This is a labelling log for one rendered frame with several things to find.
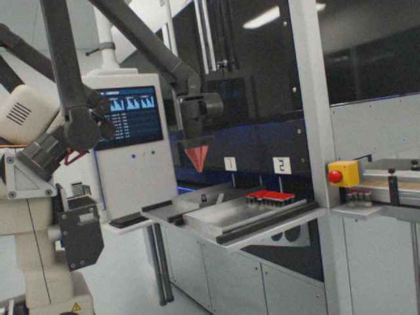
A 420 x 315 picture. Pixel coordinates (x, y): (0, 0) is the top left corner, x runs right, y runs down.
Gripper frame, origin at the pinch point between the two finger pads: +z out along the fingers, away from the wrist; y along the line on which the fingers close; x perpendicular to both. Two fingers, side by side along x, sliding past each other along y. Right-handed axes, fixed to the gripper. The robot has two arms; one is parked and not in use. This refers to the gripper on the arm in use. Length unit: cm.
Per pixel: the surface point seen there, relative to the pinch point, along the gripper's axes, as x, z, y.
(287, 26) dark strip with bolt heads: -4, -40, 39
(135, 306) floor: 150, 108, 6
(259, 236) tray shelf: -10.3, 21.3, 10.3
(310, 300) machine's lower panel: 3, 58, 39
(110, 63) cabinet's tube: 94, -54, 5
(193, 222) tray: 12.8, 18.4, 1.1
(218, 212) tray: 20.2, 20.2, 15.4
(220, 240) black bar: -7.7, 19.5, -0.9
